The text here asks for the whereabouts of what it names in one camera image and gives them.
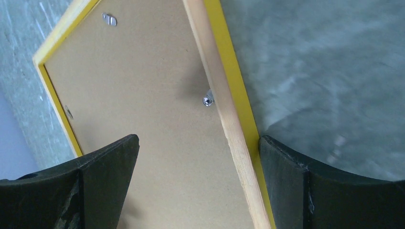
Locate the small metal frame clip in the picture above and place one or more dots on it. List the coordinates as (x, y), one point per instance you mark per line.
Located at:
(208, 99)

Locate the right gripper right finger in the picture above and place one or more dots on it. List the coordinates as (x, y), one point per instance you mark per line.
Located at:
(305, 193)

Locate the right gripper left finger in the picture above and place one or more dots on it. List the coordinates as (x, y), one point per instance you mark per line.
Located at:
(87, 192)

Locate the yellow picture frame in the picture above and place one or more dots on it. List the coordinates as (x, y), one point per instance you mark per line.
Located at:
(212, 38)

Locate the brown backing board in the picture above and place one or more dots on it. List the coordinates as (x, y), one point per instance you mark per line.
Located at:
(145, 77)

